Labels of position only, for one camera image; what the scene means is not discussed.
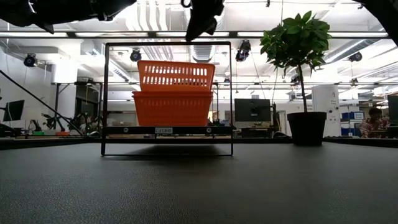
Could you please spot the orange plastic basket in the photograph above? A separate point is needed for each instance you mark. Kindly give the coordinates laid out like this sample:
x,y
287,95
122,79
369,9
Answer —
x,y
175,88
172,112
172,92

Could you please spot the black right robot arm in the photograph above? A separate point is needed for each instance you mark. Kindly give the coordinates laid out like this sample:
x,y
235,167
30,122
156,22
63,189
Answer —
x,y
385,15

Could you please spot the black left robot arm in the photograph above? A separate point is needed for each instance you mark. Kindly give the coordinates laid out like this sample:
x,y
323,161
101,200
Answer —
x,y
62,11

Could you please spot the black ceiling spotlight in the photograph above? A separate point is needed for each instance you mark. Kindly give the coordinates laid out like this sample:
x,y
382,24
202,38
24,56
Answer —
x,y
243,49
136,55
355,56
30,60

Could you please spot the overhead LED light bar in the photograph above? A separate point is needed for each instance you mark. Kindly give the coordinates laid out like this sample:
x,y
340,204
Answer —
x,y
152,34

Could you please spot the green leafy plant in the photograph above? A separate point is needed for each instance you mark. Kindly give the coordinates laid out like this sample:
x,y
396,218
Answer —
x,y
295,34

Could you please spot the black computer monitor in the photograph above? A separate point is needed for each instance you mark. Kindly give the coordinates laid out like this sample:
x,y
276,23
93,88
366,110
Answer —
x,y
14,110
252,110
393,109

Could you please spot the white square pillar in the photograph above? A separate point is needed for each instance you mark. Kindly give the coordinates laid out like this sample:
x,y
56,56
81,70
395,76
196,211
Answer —
x,y
325,99

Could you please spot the black plant pot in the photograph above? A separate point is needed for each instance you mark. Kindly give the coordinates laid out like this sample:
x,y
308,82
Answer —
x,y
306,127

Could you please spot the black table mat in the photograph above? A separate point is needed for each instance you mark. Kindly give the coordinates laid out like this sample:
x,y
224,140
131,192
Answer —
x,y
199,186

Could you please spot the blue storage bins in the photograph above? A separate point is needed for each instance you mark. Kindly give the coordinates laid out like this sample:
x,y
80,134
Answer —
x,y
357,115

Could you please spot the person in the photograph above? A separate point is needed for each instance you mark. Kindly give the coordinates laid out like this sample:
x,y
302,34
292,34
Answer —
x,y
373,124

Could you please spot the black frame workbench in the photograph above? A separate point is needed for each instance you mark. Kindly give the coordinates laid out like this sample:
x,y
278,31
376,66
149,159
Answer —
x,y
57,102

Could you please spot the black aluminium rig frame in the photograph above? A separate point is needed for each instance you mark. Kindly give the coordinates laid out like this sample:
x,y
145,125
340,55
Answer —
x,y
40,101

